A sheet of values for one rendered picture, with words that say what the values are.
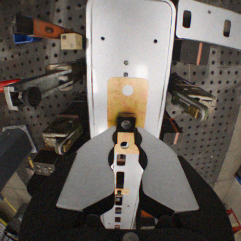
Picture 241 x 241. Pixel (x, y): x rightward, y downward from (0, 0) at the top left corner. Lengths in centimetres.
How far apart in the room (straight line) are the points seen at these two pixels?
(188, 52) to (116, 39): 19
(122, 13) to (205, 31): 21
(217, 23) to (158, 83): 23
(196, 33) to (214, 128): 64
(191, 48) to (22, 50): 75
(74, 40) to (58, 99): 50
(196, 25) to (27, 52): 74
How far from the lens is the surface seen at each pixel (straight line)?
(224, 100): 91
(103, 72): 39
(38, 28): 28
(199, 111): 34
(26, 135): 97
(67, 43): 34
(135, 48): 38
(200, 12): 44
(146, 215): 93
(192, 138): 92
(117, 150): 16
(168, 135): 49
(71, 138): 42
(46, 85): 30
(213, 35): 45
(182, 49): 43
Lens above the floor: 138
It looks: 63 degrees down
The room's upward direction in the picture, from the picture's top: 177 degrees counter-clockwise
